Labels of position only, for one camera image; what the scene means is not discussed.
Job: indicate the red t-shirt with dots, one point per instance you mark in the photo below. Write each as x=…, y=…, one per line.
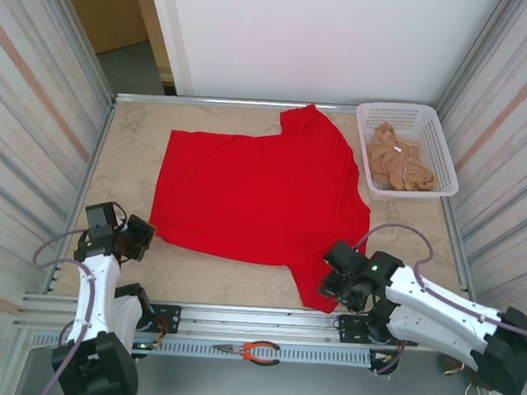
x=259, y=192

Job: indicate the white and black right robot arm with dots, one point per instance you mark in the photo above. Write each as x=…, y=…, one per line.
x=440, y=318

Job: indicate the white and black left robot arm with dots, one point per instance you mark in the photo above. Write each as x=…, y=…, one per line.
x=95, y=303

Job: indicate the tan crumpled cloth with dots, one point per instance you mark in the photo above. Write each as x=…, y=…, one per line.
x=397, y=166

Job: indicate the small green circuit board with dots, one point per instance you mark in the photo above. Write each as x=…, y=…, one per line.
x=144, y=345

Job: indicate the white plastic basket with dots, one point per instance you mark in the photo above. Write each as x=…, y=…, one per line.
x=435, y=141

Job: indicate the brown wooden door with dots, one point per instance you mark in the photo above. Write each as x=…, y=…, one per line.
x=105, y=5

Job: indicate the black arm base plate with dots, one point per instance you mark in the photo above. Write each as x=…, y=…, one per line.
x=349, y=332
x=169, y=319

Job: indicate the aluminium mounting rail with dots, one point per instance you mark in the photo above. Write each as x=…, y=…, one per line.
x=254, y=323

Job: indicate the aluminium table end rail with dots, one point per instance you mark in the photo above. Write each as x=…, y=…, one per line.
x=207, y=101

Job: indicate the metal corner post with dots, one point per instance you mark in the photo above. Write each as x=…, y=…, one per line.
x=473, y=54
x=85, y=40

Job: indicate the white door frame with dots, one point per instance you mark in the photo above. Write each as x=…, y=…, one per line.
x=171, y=33

